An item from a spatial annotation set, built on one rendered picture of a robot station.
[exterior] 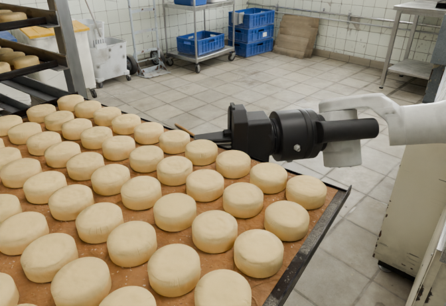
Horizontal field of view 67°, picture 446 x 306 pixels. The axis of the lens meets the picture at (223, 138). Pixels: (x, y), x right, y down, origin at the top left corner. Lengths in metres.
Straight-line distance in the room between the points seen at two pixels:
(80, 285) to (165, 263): 0.08
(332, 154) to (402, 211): 1.05
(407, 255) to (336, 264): 0.33
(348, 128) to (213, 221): 0.29
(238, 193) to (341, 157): 0.24
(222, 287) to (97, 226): 0.15
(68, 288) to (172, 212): 0.13
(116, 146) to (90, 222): 0.17
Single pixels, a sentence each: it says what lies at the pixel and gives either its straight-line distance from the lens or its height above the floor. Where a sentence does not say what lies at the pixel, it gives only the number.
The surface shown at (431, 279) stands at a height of 0.76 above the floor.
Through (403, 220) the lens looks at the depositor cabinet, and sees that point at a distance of 1.66.
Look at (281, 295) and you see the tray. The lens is 0.35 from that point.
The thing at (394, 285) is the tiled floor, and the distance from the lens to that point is 1.88.
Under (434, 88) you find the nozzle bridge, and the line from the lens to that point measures 1.50.
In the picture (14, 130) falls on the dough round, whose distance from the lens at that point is 0.66.
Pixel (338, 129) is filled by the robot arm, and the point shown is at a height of 1.11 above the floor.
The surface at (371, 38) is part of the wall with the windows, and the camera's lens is 5.00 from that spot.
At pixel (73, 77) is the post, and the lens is 0.84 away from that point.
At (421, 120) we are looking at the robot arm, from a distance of 0.60.
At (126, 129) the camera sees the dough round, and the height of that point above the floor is 1.08.
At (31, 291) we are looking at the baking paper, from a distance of 0.39.
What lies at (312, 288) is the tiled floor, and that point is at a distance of 1.75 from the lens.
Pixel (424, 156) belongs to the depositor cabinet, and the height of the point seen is 0.67.
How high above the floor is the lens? 1.35
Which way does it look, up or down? 29 degrees down
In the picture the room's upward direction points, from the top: straight up
